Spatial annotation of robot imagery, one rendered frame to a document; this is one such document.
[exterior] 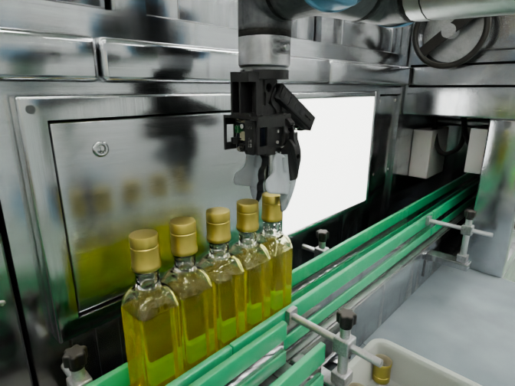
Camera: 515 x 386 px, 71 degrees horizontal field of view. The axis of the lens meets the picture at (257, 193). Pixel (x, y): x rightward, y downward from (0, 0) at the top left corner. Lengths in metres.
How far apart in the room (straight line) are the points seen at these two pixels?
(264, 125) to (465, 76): 0.90
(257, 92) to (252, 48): 0.06
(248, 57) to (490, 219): 1.01
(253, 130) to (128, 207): 0.22
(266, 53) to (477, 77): 0.89
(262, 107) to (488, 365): 0.75
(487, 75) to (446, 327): 0.73
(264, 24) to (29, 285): 0.47
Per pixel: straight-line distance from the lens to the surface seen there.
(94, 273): 0.59
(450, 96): 1.32
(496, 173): 1.31
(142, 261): 0.45
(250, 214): 0.54
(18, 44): 0.52
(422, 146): 1.48
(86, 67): 0.54
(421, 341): 1.00
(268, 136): 0.51
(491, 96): 1.29
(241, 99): 0.52
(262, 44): 0.52
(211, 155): 0.65
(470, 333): 1.08
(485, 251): 1.38
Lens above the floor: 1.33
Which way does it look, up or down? 16 degrees down
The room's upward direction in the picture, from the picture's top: straight up
